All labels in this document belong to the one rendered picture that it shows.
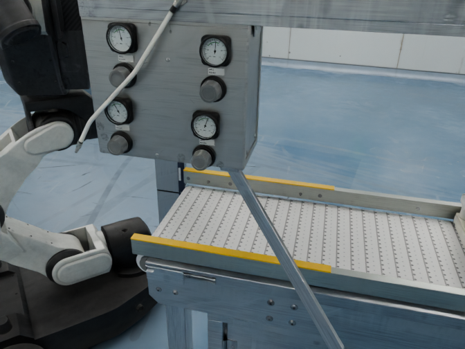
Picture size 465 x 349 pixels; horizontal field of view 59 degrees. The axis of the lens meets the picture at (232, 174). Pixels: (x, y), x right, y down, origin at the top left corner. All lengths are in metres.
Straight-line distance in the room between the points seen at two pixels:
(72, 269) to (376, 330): 1.10
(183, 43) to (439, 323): 0.56
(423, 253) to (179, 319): 0.73
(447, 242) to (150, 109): 0.61
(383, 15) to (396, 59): 5.23
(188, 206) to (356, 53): 4.96
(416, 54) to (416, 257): 4.99
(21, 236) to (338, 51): 4.82
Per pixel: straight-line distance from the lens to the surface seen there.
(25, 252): 1.56
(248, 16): 0.51
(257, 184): 0.92
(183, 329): 1.31
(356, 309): 0.73
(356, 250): 0.80
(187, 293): 0.78
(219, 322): 0.87
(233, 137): 0.55
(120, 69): 0.56
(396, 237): 0.86
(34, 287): 1.76
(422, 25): 0.51
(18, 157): 1.37
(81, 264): 1.58
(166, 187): 1.01
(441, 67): 5.78
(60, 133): 1.35
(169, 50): 0.54
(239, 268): 0.70
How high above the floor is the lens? 1.26
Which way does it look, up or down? 27 degrees down
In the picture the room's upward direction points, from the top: 1 degrees clockwise
